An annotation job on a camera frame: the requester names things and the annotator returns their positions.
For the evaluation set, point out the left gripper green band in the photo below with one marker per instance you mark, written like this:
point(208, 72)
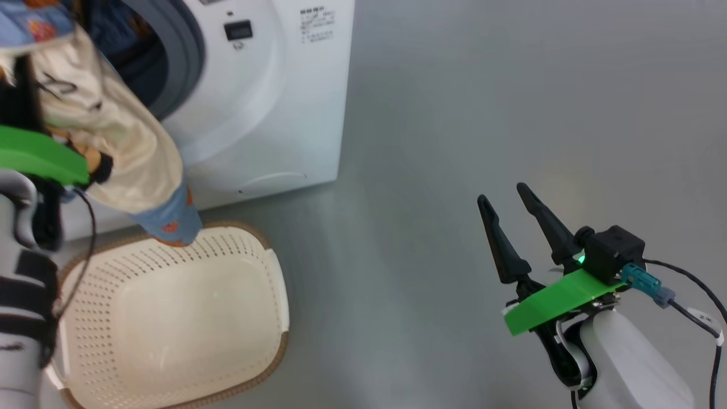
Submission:
point(40, 153)

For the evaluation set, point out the cream perforated laundry basket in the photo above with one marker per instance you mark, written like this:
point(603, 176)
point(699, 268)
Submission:
point(182, 318)

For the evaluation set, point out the round white filter cover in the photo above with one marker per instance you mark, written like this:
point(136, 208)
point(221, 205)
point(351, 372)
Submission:
point(272, 182)

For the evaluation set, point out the cream garment with blue sleeves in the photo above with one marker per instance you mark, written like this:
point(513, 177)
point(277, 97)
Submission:
point(125, 147)

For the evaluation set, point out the black door latch socket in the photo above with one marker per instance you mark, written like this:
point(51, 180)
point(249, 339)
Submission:
point(238, 30)

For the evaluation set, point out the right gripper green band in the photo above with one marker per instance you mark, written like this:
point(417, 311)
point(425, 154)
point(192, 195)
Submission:
point(556, 298)

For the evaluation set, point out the small black text sticker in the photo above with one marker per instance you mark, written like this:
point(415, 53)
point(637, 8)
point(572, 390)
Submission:
point(317, 25)

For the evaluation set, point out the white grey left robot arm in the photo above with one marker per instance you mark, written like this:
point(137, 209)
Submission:
point(23, 307)

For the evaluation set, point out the white front-load washing machine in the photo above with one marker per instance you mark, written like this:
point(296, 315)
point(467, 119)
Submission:
point(267, 113)

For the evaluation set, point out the grey rubber door gasket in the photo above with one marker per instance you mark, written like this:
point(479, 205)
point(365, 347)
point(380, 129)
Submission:
point(187, 51)

